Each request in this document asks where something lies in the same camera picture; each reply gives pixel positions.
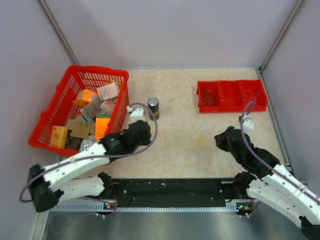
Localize brown cardboard box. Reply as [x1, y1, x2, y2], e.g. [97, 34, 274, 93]
[65, 119, 96, 139]

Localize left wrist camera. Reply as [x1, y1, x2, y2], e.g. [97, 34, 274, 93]
[126, 106, 147, 124]

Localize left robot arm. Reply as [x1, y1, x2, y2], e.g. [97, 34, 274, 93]
[26, 120, 153, 213]

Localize black drink can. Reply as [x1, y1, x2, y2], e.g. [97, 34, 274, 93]
[147, 97, 160, 120]

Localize dark brown wire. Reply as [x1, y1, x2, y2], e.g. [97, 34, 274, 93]
[201, 84, 218, 107]

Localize red plastic basket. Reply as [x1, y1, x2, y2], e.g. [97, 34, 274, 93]
[27, 64, 130, 158]

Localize orange box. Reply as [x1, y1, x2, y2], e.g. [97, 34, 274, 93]
[72, 89, 99, 107]

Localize bright orange carton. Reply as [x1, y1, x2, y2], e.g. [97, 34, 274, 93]
[95, 114, 110, 141]

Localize pink packet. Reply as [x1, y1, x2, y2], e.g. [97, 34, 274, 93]
[96, 82, 120, 101]

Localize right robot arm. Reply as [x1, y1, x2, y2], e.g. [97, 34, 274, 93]
[214, 126, 320, 240]

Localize red divided bin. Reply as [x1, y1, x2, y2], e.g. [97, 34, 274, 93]
[196, 79, 268, 113]

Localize yellow sponge box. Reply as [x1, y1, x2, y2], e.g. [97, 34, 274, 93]
[49, 125, 68, 149]

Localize silver foil packet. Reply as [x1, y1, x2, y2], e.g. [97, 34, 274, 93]
[79, 134, 97, 152]

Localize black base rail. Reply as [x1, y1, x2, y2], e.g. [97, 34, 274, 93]
[84, 177, 266, 208]

